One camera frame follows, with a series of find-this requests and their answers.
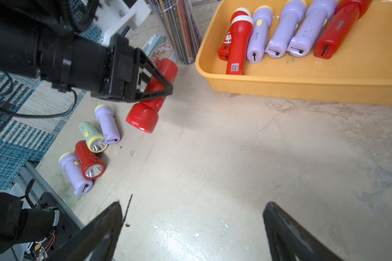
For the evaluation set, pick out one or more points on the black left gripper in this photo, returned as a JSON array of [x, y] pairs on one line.
[[126, 70]]

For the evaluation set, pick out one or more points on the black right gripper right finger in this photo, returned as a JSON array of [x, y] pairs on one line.
[[289, 241]]

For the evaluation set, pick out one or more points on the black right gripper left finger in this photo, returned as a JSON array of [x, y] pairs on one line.
[[95, 242]]

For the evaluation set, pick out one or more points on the green flashlight yellow head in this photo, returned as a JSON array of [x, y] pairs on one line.
[[94, 139]]

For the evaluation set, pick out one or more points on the red flashlight white flower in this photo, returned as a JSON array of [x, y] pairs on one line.
[[224, 50]]

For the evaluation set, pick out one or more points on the purple flashlight yellow head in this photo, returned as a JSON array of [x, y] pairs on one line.
[[263, 17]]

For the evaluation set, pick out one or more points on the yellow plastic storage tray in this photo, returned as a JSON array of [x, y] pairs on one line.
[[359, 72]]

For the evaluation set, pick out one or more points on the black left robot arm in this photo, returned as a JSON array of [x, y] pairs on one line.
[[80, 48]]

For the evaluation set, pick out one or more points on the beige tape roll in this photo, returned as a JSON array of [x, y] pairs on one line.
[[163, 51]]

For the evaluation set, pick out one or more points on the grey white stapler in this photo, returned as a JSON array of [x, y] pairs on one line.
[[154, 41]]

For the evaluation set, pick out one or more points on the mesh cup of pencils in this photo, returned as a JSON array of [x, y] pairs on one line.
[[181, 27]]

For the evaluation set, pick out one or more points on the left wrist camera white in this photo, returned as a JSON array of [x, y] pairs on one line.
[[111, 16]]

